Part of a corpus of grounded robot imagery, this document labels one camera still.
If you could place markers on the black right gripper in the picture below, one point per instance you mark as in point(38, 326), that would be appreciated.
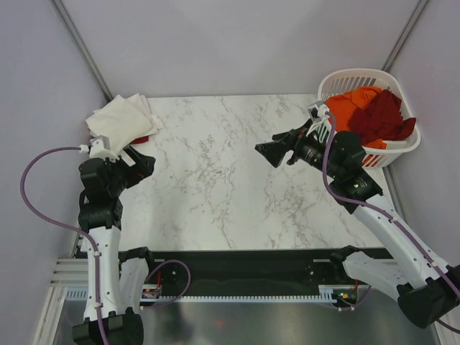
point(274, 151)

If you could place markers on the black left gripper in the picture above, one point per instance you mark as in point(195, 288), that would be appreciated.
point(142, 166)

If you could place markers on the cream white t shirt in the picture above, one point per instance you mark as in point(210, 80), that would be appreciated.
point(121, 120)

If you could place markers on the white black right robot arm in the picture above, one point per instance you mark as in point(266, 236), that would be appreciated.
point(425, 286)

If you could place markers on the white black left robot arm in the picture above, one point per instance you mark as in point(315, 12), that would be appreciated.
point(115, 279)

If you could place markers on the folded red t shirt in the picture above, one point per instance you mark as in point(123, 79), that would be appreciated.
point(140, 140)

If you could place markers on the green t shirt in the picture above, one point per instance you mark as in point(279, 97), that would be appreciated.
point(323, 131)

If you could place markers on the folded white t shirt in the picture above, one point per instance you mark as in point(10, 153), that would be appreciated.
point(155, 121)

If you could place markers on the orange t shirt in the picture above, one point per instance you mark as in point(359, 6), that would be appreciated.
point(345, 108)

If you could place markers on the white plastic laundry basket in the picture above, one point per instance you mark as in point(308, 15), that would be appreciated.
point(343, 81)

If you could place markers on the dark red t shirt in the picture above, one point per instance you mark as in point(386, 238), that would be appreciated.
point(394, 128)

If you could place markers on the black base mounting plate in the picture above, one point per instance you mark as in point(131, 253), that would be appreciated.
point(175, 272)

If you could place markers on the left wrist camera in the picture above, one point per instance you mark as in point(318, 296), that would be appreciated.
point(100, 148)

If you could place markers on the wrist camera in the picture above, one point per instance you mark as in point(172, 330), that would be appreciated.
point(100, 148)
point(318, 113)

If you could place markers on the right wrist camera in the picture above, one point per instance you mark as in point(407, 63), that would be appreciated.
point(318, 113)

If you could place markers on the right corner metal post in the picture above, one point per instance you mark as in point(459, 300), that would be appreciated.
point(405, 34)

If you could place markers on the corner metal post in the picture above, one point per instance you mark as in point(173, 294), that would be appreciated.
point(82, 48)
point(405, 34)

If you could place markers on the white slotted cable duct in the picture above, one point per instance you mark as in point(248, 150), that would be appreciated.
point(256, 293)

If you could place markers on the left corner metal post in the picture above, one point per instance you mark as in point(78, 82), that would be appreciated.
point(82, 48)

